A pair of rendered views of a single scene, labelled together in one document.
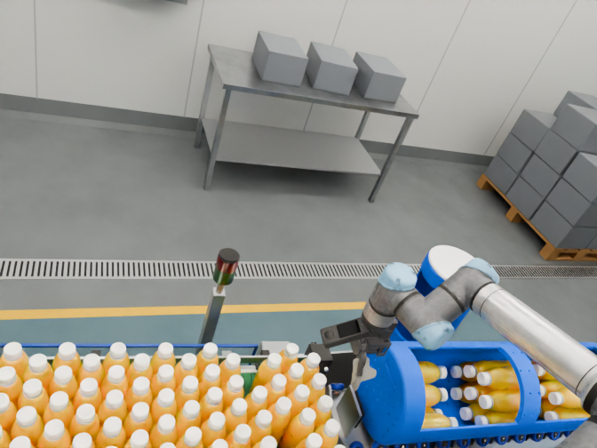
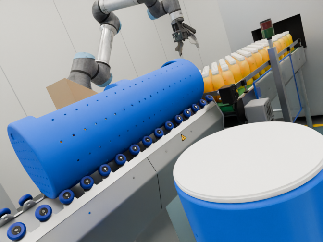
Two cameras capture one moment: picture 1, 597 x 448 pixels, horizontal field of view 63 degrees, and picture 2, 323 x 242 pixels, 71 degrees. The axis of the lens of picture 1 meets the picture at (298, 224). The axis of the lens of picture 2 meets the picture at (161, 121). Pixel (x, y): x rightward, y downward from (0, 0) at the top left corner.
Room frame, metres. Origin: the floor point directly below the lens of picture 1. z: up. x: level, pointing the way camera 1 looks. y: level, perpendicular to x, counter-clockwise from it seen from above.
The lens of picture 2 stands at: (2.13, -0.96, 1.25)
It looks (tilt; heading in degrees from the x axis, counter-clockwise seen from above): 14 degrees down; 163
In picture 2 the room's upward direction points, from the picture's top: 21 degrees counter-clockwise
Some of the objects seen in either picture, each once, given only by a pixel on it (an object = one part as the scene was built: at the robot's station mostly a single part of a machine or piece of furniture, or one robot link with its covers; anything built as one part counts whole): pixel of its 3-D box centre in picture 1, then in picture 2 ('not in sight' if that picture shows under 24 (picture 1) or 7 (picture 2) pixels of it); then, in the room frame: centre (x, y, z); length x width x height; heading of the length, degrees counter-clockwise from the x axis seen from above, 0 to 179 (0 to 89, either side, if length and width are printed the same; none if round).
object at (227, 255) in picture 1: (224, 273); (268, 34); (1.08, 0.16, 1.18); 0.06 x 0.06 x 0.16
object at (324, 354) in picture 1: (316, 362); (228, 94); (1.08, -0.22, 0.95); 0.10 x 0.07 x 0.10; 25
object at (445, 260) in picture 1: (457, 267); (241, 153); (1.79, -0.72, 1.03); 0.28 x 0.28 x 0.01
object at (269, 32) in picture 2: (224, 272); (267, 33); (1.08, 0.16, 1.18); 0.06 x 0.06 x 0.05
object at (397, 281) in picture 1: (394, 289); (171, 3); (0.85, -0.25, 1.53); 0.09 x 0.08 x 0.11; 48
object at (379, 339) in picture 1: (371, 332); (180, 30); (0.87, -0.26, 1.38); 0.09 x 0.08 x 0.12; 115
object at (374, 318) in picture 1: (379, 309); (177, 16); (0.86, -0.25, 1.46); 0.08 x 0.08 x 0.05
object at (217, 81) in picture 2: (304, 378); (219, 87); (0.97, -0.18, 0.99); 0.07 x 0.07 x 0.19
